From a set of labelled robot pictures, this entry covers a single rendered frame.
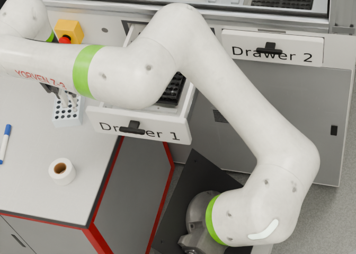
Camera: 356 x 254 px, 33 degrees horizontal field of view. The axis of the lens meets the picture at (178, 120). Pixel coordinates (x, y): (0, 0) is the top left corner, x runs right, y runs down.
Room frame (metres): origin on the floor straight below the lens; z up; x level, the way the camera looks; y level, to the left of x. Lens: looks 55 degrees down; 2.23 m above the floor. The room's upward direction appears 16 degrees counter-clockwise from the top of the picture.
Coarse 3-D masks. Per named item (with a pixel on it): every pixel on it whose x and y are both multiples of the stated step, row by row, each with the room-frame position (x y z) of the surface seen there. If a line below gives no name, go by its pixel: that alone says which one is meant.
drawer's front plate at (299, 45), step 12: (228, 36) 1.17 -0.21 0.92; (240, 36) 1.15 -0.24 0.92; (252, 36) 1.14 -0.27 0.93; (264, 36) 1.12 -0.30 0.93; (276, 36) 1.11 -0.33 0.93; (288, 36) 1.10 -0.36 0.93; (300, 36) 1.09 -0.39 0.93; (228, 48) 1.17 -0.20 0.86; (252, 48) 1.14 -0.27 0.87; (276, 48) 1.10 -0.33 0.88; (288, 48) 1.09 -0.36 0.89; (300, 48) 1.07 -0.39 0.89; (312, 48) 1.06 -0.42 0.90; (264, 60) 1.12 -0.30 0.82; (276, 60) 1.11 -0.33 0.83; (288, 60) 1.09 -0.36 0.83; (300, 60) 1.07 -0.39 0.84; (312, 60) 1.06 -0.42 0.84
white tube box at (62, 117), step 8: (80, 96) 1.21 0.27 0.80; (56, 104) 1.21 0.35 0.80; (72, 104) 1.19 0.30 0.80; (80, 104) 1.18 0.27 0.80; (56, 112) 1.18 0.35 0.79; (64, 112) 1.18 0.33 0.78; (72, 112) 1.16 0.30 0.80; (80, 112) 1.16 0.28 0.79; (56, 120) 1.14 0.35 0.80; (64, 120) 1.14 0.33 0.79; (72, 120) 1.13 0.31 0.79; (80, 120) 1.13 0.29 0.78
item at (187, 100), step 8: (136, 24) 1.34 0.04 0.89; (144, 24) 1.33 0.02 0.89; (128, 32) 1.32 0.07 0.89; (136, 32) 1.34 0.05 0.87; (128, 40) 1.29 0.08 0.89; (184, 88) 1.10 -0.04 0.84; (192, 88) 1.04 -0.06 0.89; (184, 96) 1.07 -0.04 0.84; (192, 96) 1.03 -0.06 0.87; (104, 104) 1.08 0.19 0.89; (160, 104) 1.06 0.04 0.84; (168, 104) 1.05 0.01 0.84; (184, 104) 0.99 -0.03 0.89; (192, 104) 1.01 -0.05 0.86; (144, 112) 1.05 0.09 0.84; (152, 112) 1.04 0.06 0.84; (184, 112) 0.97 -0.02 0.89
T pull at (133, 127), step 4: (132, 120) 0.98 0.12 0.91; (132, 124) 0.97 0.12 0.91; (136, 124) 0.96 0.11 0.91; (120, 128) 0.96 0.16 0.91; (124, 128) 0.96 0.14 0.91; (128, 128) 0.96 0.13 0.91; (132, 128) 0.95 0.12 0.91; (136, 128) 0.95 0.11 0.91; (124, 132) 0.96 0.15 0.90; (128, 132) 0.95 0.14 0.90; (132, 132) 0.95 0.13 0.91; (136, 132) 0.94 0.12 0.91; (140, 132) 0.93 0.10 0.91; (144, 132) 0.93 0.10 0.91
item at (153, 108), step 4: (148, 108) 1.05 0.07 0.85; (152, 108) 1.05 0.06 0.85; (156, 108) 1.04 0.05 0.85; (160, 108) 1.04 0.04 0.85; (164, 108) 1.04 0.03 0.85; (168, 108) 1.03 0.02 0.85; (172, 108) 1.03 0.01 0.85; (160, 112) 1.03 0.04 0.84; (164, 112) 1.03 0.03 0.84; (168, 112) 1.02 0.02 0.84; (172, 112) 1.02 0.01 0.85; (176, 112) 1.01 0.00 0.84
